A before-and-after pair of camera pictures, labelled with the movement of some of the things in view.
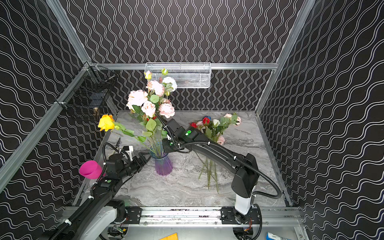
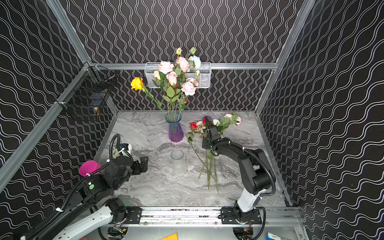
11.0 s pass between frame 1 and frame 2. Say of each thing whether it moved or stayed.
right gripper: moved
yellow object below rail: stayed
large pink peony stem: moved
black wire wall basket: stayed
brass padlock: stayed
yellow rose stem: moved
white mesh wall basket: stayed
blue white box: stayed
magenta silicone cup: stayed
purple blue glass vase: moved
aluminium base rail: stayed
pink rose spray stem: moved
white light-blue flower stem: moved
